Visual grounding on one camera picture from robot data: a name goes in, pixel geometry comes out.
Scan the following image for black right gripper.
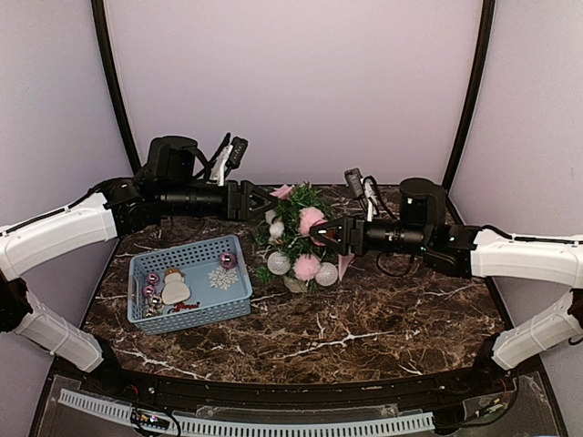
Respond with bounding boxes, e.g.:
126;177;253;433
310;211;431;258

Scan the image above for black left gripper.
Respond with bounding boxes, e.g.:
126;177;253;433
159;178;278;221

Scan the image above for shiny pink bauble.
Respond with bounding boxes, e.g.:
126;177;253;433
311;231;330;247

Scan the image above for pink fabric bow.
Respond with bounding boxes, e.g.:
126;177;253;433
270;184;295;200

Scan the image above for pink fabric triangle piece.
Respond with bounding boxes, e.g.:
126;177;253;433
337;253;355;281

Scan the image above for pink fluffy pompom ornament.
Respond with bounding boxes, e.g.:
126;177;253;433
298;207;325;237

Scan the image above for small green christmas tree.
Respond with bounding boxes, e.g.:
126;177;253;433
250;182;343;293

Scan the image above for white ball string lights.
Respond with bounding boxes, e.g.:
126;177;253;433
265;210;338;287

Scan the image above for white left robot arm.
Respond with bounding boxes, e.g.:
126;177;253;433
1;135;277;397

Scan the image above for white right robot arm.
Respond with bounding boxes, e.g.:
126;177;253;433
309;178;582;395

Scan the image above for white snowflake ornament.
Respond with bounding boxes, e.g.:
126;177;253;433
208;266;240;290

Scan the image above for light blue plastic basket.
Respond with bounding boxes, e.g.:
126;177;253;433
127;235;252;335

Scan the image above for white snowman ornament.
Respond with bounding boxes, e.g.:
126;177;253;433
161;268;191;305

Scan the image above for white perforated cable tray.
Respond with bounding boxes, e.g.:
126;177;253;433
57;389;435;437

